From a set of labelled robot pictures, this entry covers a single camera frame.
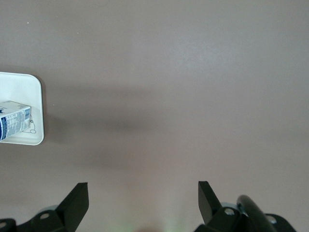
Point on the blue white milk carton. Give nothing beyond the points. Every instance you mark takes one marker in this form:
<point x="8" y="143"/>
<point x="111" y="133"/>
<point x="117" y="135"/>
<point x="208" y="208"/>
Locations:
<point x="14" y="120"/>

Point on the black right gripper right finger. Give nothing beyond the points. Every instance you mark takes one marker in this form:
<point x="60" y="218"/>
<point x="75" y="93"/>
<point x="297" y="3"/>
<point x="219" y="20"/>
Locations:
<point x="212" y="215"/>

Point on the beige plastic tray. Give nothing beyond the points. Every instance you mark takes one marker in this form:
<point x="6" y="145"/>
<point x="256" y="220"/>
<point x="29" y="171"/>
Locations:
<point x="21" y="87"/>

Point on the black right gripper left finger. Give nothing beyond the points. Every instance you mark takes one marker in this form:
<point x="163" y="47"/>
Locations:
<point x="70" y="212"/>

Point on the brown table mat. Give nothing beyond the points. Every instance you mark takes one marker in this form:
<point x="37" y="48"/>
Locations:
<point x="154" y="72"/>

